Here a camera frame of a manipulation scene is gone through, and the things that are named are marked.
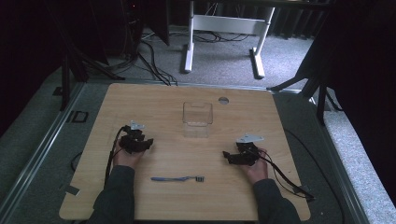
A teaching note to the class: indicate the person's right hand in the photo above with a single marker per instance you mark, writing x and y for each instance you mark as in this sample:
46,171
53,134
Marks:
258,171

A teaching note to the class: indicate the blue toothbrush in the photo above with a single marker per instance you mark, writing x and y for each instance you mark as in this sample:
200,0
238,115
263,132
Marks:
177,179

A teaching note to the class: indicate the white desk frame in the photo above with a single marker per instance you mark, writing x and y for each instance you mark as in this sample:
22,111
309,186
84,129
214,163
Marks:
224,24

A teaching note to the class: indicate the black tripod stand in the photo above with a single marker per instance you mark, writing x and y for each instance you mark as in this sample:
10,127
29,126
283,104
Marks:
67,68

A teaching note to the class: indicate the black tape piece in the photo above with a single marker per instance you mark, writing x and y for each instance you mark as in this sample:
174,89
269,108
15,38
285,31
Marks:
72,190

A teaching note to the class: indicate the grey table grommet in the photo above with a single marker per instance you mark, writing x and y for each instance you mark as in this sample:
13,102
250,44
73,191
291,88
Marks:
223,100

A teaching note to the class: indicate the person's left hand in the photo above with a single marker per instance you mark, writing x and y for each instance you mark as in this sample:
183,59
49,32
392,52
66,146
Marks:
126,158

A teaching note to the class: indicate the clear plastic container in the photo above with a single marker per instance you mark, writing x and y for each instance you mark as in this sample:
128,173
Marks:
197,119

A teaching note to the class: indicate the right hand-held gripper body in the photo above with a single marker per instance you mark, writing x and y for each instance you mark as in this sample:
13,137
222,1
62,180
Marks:
247,155

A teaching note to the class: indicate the metal floor rail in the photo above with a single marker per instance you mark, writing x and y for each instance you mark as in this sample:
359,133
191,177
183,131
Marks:
37,152

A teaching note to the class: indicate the black metal stand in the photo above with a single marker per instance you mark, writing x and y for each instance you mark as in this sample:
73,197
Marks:
320,93

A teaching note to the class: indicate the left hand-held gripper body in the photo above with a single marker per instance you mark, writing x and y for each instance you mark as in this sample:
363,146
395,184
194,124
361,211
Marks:
134,143

